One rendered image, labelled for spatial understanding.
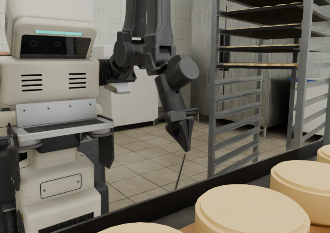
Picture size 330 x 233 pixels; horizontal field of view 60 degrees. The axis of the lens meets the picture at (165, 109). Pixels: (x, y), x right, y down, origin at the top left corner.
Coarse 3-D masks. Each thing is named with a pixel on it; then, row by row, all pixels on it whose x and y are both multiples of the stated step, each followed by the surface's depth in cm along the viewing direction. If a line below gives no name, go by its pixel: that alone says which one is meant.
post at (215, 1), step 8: (216, 0) 146; (216, 8) 147; (216, 16) 148; (216, 24) 148; (216, 40) 150; (216, 56) 152; (216, 72) 153; (216, 88) 155; (216, 104) 157; (208, 136) 160; (208, 144) 161; (208, 152) 161; (208, 160) 162; (208, 168) 163; (208, 176) 164
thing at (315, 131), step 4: (324, 124) 175; (316, 128) 161; (320, 128) 168; (312, 132) 155; (316, 132) 162; (304, 136) 144; (308, 136) 150; (304, 140) 145; (292, 144) 130; (288, 148) 132; (292, 148) 131
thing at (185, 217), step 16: (320, 144) 26; (272, 160) 22; (288, 160) 23; (224, 176) 19; (240, 176) 20; (256, 176) 21; (176, 192) 16; (192, 192) 17; (128, 208) 14; (144, 208) 15; (160, 208) 16; (176, 208) 16; (192, 208) 17; (80, 224) 13; (96, 224) 13; (112, 224) 14; (176, 224) 15
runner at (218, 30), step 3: (216, 30) 148; (219, 30) 150; (216, 33) 149; (219, 33) 149; (222, 33) 149; (225, 33) 151; (240, 36) 167; (243, 36) 167; (246, 36) 169; (261, 39) 191; (264, 39) 191; (267, 39) 193
